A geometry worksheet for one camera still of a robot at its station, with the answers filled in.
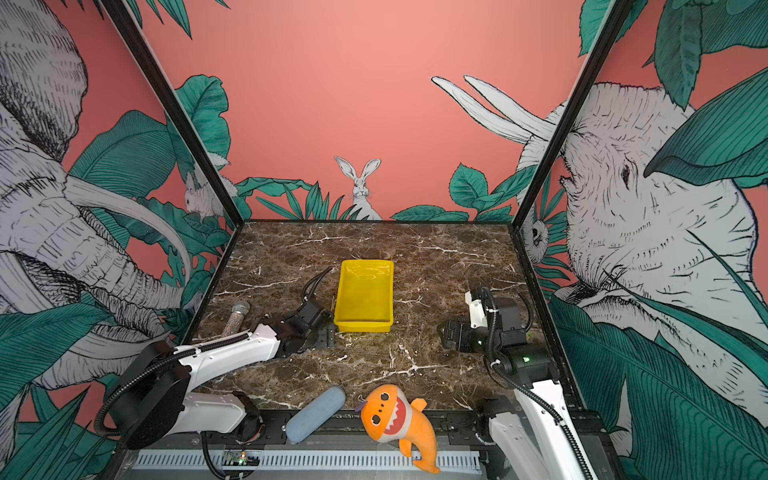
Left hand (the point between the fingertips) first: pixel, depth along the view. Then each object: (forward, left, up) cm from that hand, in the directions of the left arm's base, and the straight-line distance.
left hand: (322, 329), depth 88 cm
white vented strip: (-32, +1, -3) cm, 32 cm away
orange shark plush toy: (-25, -19, +6) cm, 32 cm away
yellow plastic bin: (+12, -13, -3) cm, 18 cm away
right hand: (-7, -35, +15) cm, 39 cm away
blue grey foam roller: (-23, 0, -1) cm, 23 cm away
